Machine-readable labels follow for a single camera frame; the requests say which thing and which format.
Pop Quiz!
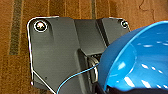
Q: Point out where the round lit base button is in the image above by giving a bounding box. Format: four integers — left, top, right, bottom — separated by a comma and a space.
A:
33, 19, 48, 33

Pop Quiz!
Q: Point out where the blue cable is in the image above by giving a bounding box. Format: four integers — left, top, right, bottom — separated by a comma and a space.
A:
55, 64, 100, 94

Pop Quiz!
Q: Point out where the blue bowl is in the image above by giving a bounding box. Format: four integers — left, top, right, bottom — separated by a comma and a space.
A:
97, 20, 168, 93

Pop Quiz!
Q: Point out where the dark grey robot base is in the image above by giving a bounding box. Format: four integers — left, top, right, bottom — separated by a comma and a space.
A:
26, 15, 134, 94

